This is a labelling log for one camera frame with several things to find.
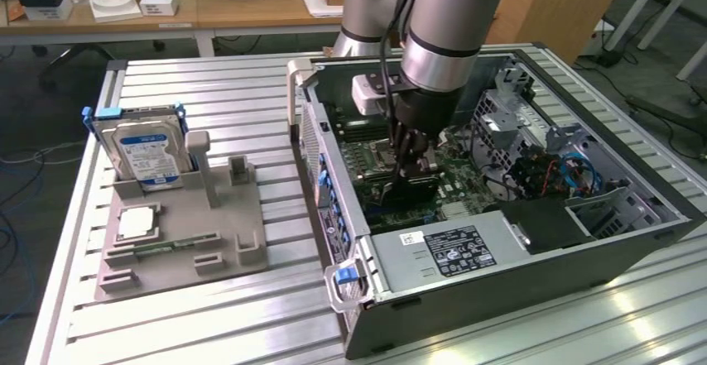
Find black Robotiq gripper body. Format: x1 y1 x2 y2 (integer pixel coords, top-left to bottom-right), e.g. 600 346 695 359
392 87 460 134

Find black graphics card with fan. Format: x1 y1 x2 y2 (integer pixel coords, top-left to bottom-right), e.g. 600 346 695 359
380 174 440 211

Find CPU socket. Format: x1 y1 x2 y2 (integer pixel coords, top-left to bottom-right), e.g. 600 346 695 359
368 137 396 171

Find RAM stick with white label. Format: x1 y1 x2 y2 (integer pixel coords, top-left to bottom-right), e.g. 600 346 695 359
362 169 396 195

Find green motherboard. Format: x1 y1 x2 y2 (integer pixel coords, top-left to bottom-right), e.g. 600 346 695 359
334 114 502 233

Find perforated metal disk bay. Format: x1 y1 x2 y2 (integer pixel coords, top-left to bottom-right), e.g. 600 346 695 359
472 88 554 174

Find grey power supply unit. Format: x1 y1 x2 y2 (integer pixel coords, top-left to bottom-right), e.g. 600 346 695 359
368 210 531 295

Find white papers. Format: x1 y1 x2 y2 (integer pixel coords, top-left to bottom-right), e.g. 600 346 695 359
299 0 344 19

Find black power brick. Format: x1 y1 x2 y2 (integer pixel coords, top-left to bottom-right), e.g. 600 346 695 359
595 48 626 68

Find open black PC case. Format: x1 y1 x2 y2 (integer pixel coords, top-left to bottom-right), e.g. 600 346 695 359
286 41 707 361

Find grey plastic disk bay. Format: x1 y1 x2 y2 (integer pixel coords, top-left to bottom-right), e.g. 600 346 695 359
563 185 664 242

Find grey parts rack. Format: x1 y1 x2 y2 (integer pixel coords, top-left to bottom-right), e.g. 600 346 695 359
94 129 272 303

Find black office chair base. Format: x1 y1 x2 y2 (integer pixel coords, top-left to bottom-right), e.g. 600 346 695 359
627 77 707 134
32 44 115 89

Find bare green RAM stick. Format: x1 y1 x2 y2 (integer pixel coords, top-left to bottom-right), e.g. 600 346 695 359
132 232 220 255

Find hard disk in blue caddy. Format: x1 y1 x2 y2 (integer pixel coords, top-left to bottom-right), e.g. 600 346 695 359
80 102 190 192

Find silver CPU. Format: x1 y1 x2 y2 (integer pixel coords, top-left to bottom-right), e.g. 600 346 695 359
119 207 158 240

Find white labelled box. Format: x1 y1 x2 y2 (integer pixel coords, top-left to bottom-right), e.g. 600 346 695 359
139 0 182 17

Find white round moulded block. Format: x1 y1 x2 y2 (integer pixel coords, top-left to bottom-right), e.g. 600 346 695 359
88 0 144 23

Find wooden desk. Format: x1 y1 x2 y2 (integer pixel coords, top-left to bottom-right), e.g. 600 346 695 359
0 0 498 47

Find white box with dark lid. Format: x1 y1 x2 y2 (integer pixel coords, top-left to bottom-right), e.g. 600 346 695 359
20 0 75 22

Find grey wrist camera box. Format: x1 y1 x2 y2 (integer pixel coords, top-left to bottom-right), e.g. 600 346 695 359
351 74 402 116

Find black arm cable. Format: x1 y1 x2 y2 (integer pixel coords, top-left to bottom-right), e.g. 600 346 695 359
378 0 424 142

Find red wire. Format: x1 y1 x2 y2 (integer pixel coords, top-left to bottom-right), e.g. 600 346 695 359
538 161 554 195

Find blue wire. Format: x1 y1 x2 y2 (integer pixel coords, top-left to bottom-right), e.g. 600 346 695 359
556 154 604 197

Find black plastic air duct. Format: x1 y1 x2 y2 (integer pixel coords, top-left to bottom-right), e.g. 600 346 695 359
499 199 598 255

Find white table frame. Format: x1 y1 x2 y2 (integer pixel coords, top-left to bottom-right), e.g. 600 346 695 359
604 0 707 80

